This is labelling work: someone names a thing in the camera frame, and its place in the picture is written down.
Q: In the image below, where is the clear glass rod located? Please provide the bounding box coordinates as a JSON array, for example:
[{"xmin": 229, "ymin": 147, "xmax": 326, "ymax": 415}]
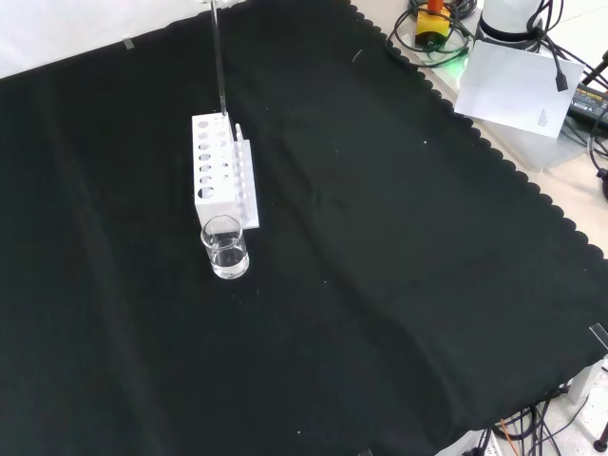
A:
[{"xmin": 209, "ymin": 0, "xmax": 229, "ymax": 118}]

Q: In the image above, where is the white test tube rack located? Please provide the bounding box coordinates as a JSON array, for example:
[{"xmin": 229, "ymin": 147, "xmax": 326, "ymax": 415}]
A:
[{"xmin": 191, "ymin": 112, "xmax": 262, "ymax": 230}]

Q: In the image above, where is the clear glass beaker with liquid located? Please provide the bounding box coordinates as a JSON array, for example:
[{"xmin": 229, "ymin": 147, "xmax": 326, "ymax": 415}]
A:
[{"xmin": 199, "ymin": 215, "xmax": 251, "ymax": 280}]

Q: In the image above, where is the yellow stop button box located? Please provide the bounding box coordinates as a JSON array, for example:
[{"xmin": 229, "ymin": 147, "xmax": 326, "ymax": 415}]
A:
[{"xmin": 415, "ymin": 0, "xmax": 452, "ymax": 49}]

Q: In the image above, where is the black scalloped bench cloth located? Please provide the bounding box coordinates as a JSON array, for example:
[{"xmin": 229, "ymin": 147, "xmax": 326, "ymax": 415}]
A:
[{"xmin": 0, "ymin": 0, "xmax": 608, "ymax": 456}]

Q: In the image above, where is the white paper sheet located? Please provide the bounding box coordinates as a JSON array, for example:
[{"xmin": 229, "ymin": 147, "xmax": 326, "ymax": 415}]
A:
[{"xmin": 453, "ymin": 39, "xmax": 586, "ymax": 140}]

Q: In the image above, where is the pale clear board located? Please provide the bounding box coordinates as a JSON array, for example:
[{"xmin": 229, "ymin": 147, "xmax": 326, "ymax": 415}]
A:
[{"xmin": 467, "ymin": 116, "xmax": 592, "ymax": 175}]

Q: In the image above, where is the black power adapter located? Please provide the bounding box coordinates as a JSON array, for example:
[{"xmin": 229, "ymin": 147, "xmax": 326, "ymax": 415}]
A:
[{"xmin": 566, "ymin": 82, "xmax": 608, "ymax": 128}]

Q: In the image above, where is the clear tape strip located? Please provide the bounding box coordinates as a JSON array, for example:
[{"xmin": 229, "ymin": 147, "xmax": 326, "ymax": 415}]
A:
[{"xmin": 588, "ymin": 322, "xmax": 608, "ymax": 353}]

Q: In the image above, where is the white power strip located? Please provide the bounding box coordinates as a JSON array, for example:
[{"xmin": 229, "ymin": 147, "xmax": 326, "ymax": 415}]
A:
[{"xmin": 465, "ymin": 427, "xmax": 505, "ymax": 456}]

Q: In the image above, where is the black looped cable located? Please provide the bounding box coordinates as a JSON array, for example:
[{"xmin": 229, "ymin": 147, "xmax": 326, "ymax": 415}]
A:
[{"xmin": 385, "ymin": 0, "xmax": 478, "ymax": 62}]

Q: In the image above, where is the green cable at stop button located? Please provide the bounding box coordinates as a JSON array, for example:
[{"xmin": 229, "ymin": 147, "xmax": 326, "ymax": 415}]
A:
[{"xmin": 424, "ymin": 33, "xmax": 472, "ymax": 67}]

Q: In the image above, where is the white robot base, black ring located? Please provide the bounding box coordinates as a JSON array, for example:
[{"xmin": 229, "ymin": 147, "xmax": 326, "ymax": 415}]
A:
[{"xmin": 476, "ymin": 0, "xmax": 547, "ymax": 51}]

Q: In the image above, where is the black cable with plug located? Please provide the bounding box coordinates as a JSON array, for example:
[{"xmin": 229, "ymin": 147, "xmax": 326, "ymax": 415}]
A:
[{"xmin": 525, "ymin": 0, "xmax": 570, "ymax": 94}]

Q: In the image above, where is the white bench bracket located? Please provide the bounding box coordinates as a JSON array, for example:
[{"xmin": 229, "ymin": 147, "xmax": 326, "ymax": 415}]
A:
[{"xmin": 566, "ymin": 358, "xmax": 608, "ymax": 406}]

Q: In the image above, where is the black cable bundle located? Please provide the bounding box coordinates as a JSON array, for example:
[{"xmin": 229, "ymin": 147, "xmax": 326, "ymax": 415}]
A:
[{"xmin": 488, "ymin": 387, "xmax": 608, "ymax": 456}]

